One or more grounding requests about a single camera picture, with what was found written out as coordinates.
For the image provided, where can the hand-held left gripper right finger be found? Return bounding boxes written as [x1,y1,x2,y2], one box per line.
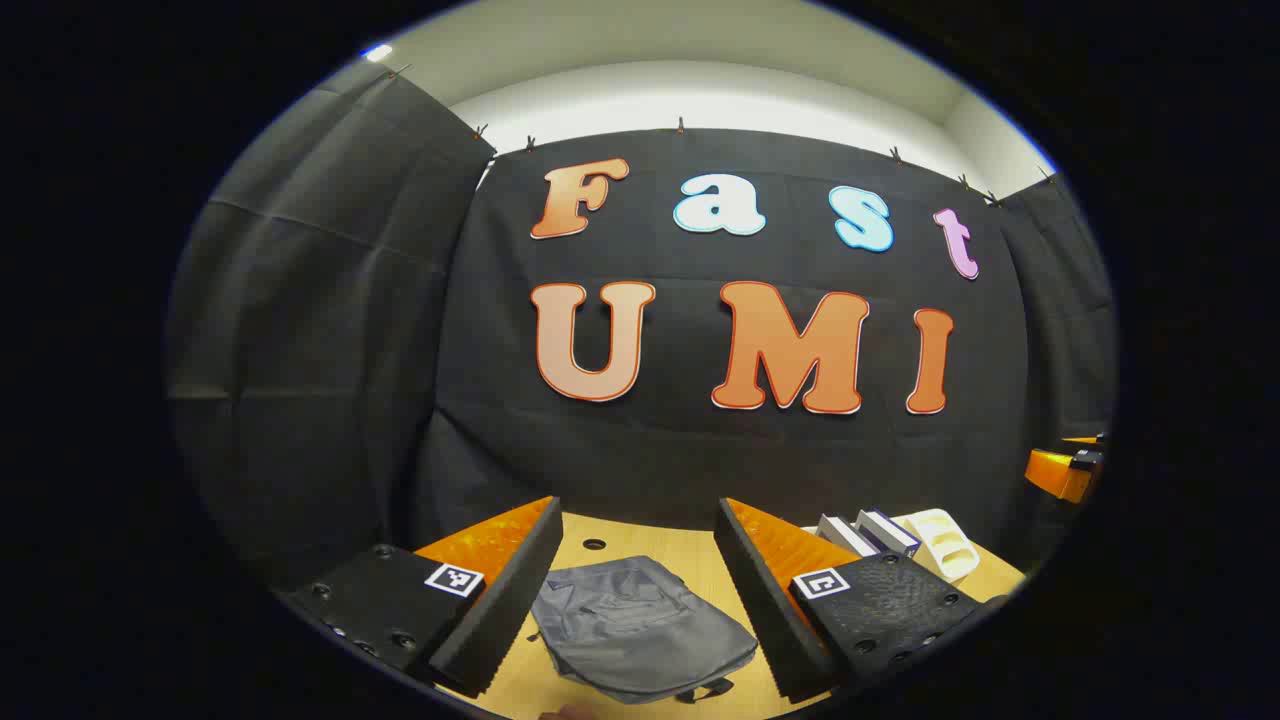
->
[714,497,986,704]

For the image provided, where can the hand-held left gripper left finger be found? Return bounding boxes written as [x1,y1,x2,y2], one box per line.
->
[283,496,564,698]

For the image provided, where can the white portrait cover book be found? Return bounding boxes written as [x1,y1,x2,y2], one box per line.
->
[817,514,881,558]

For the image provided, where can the grey schoolbag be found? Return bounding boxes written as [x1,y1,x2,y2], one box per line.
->
[528,556,759,705]

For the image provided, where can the white bookshelf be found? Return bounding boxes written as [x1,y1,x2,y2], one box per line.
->
[800,508,981,586]

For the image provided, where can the blue cover book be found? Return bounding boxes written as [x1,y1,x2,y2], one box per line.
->
[855,508,921,559]

